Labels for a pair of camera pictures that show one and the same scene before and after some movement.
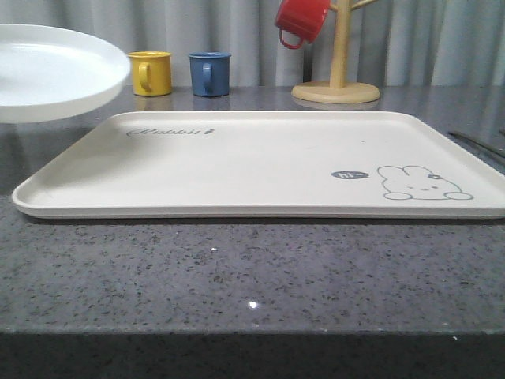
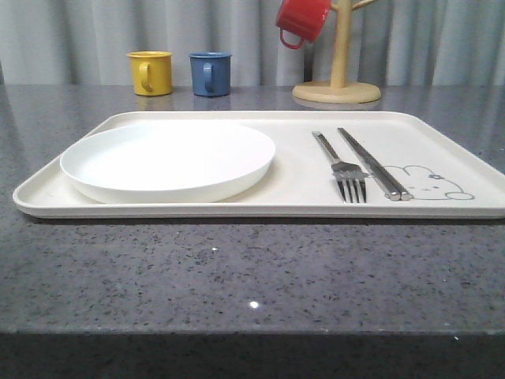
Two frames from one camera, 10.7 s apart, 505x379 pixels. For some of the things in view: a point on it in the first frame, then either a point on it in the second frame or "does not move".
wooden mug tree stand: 338,91 does not move
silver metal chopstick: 477,143 to 387,188
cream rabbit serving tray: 268,165 does not move
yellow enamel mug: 151,73 does not move
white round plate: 48,73 to 167,162
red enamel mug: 303,18 does not move
